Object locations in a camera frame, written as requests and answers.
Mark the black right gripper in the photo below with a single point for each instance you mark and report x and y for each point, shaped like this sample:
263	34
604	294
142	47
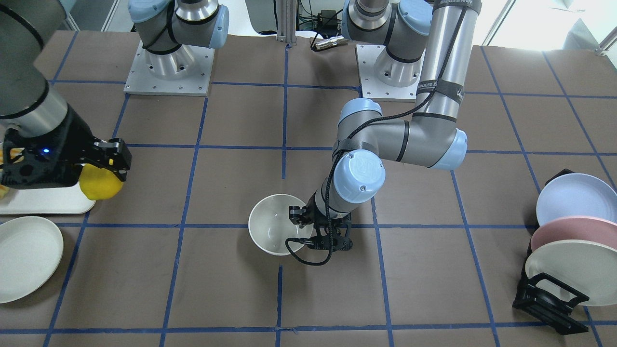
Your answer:
80	138

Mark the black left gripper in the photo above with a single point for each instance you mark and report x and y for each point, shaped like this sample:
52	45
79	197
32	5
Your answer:
300	214

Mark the yellow lemon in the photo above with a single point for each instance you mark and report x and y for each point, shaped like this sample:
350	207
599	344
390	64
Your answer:
99	184

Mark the white bowl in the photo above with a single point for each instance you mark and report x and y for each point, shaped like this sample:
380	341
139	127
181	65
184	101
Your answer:
269	224

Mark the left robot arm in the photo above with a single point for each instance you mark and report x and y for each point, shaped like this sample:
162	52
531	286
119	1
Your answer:
426	44

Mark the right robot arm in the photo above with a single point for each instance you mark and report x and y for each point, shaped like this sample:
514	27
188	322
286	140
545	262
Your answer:
30	102

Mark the cream rectangular tray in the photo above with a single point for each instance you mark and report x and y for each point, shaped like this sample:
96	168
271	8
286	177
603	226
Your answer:
56	200

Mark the cream round plate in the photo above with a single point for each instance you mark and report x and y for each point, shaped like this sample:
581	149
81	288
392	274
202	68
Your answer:
31	249

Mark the black plate rack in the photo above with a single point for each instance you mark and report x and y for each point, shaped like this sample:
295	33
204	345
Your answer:
549	308

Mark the light blue plate in rack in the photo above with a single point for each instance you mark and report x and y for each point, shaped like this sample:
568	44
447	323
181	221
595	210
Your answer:
576	194

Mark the cream plate in rack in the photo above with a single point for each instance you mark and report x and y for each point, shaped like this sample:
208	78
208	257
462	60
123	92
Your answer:
588	267

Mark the pink plate in rack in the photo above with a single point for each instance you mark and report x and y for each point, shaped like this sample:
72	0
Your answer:
585	228

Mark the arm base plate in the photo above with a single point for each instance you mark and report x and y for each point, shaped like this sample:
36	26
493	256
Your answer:
185	72
385	89

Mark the aluminium frame post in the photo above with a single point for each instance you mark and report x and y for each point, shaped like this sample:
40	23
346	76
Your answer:
285	19

